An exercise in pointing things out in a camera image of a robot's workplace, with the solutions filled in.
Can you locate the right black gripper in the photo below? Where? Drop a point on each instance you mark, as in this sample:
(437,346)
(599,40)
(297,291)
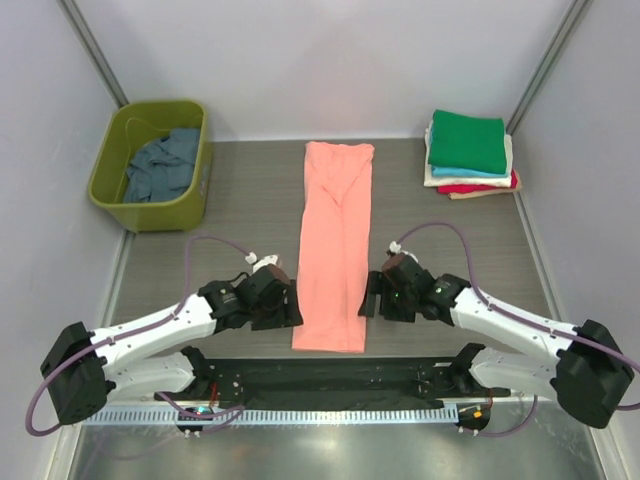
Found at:
(380,282)

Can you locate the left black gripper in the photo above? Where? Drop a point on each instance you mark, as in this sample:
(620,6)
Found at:
(288,313)

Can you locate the salmon pink t shirt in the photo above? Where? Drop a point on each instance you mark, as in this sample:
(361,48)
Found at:
(333,256)

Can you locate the olive green plastic bin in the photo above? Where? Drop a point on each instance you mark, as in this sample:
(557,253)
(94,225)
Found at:
(133,127)

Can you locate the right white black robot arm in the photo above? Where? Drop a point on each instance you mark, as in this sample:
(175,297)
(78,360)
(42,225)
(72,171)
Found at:
(580,367)

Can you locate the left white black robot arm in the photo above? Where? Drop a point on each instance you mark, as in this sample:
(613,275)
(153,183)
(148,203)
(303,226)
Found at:
(150,356)

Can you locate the white folded t shirt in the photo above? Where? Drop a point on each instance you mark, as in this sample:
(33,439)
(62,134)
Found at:
(431,181)

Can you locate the red folded t shirt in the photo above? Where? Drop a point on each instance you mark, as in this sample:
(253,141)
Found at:
(465,189)

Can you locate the light blue folded t shirt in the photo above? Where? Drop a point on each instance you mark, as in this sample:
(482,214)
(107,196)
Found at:
(440,172)

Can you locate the tan folded t shirt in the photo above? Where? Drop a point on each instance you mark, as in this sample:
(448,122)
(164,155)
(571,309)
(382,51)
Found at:
(516,186)

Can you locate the green folded t shirt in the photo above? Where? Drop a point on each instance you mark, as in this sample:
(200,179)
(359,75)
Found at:
(465,142)

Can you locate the blue grey t shirt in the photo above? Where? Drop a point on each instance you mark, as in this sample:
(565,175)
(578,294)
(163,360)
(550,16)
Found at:
(163,169)

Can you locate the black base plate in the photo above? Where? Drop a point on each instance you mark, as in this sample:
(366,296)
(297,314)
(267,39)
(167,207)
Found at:
(335,384)

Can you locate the white slotted cable duct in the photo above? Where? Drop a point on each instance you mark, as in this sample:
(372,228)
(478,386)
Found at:
(137,415)

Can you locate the left aluminium frame post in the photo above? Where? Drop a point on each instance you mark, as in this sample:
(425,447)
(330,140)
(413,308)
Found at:
(82,30)

